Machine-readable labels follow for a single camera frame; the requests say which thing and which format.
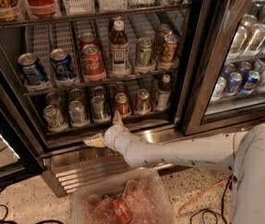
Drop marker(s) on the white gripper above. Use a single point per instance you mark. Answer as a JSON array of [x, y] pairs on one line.
[[113, 135]]

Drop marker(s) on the silver redbull can front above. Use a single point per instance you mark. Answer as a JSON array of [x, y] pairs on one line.
[[99, 108]]

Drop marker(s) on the silver redbull can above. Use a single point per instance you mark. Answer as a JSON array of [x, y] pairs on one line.
[[99, 91], [99, 108]]

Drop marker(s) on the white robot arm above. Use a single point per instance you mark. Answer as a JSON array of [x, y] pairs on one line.
[[243, 152]]

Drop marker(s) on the red can bottom shelf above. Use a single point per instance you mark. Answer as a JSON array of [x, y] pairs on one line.
[[122, 104]]

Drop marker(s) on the silver redbull can rear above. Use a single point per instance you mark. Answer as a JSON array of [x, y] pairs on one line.
[[99, 91]]

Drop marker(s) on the brown can bottom shelf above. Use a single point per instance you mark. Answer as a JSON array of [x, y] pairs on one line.
[[142, 103]]

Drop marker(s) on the red can bottom rear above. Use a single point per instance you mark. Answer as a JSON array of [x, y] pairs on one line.
[[119, 87]]

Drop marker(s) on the steel fridge base grille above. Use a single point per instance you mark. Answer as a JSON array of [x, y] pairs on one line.
[[89, 168]]

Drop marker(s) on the white fruit can bottom left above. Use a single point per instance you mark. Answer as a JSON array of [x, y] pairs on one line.
[[54, 118]]

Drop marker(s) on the red coke can middle shelf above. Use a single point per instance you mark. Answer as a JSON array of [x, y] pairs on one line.
[[92, 60]]

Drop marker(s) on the silver can rear bottom left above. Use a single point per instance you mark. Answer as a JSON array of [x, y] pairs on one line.
[[53, 98]]

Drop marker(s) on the blue pepsi can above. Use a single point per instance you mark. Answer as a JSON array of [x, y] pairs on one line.
[[61, 63]]

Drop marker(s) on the green can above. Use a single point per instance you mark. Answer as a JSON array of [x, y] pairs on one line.
[[143, 52]]

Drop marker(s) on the red coke can in bin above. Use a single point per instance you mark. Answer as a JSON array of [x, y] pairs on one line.
[[122, 211]]

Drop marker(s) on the blue white can left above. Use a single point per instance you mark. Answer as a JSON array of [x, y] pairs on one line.
[[33, 69]]

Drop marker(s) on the red coke can rear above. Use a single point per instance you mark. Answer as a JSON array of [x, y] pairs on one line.
[[87, 38]]

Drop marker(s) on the brown orange can front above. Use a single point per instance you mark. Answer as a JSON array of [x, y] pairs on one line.
[[169, 48]]

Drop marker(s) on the brown orange can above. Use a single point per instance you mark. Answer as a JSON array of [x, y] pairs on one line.
[[169, 48], [160, 33]]

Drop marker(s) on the brown orange can rear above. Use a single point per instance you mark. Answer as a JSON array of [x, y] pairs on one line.
[[160, 33]]

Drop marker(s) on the white can right fridge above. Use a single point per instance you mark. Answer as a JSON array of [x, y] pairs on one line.
[[220, 86]]

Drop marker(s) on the blue pepsi can right fridge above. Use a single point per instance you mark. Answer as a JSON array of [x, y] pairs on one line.
[[233, 84]]

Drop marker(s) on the glass fridge door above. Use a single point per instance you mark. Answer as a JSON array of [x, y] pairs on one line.
[[230, 37]]

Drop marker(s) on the small bottle bottom right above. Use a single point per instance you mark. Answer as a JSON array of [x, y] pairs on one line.
[[163, 92]]

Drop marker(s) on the clear plastic bin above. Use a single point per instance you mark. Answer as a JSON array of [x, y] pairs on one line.
[[141, 190]]

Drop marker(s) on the brown tea bottle white cap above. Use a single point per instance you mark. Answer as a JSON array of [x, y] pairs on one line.
[[118, 50]]

